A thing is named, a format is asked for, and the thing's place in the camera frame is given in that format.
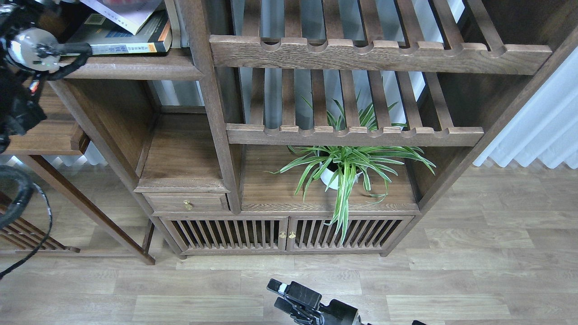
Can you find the red cover book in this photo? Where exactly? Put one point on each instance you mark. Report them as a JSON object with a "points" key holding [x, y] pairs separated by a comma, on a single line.
{"points": [[128, 8]]}

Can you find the white cover book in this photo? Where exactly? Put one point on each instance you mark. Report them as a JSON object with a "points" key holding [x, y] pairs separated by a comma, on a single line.
{"points": [[133, 24]]}

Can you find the green grey cover book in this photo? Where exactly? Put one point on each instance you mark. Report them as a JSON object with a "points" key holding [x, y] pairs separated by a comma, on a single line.
{"points": [[106, 37]]}

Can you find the beige upright book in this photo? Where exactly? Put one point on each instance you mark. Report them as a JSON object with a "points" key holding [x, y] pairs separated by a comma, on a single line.
{"points": [[174, 21]]}

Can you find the wooden side table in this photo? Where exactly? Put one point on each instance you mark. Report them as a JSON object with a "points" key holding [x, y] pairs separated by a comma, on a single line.
{"points": [[114, 114]]}

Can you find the green spider plant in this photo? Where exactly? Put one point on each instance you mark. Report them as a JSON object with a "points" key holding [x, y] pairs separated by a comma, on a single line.
{"points": [[357, 160]]}

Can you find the white plant pot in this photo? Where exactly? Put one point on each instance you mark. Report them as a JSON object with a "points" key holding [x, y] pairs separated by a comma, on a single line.
{"points": [[330, 176]]}

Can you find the white curtain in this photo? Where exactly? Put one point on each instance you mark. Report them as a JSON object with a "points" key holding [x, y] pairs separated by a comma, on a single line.
{"points": [[545, 129]]}

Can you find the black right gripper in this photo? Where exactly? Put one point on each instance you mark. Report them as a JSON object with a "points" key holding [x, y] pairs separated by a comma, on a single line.
{"points": [[303, 306]]}

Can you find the large wooden bookshelf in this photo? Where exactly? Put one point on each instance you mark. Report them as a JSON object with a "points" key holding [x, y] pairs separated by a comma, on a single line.
{"points": [[261, 75]]}

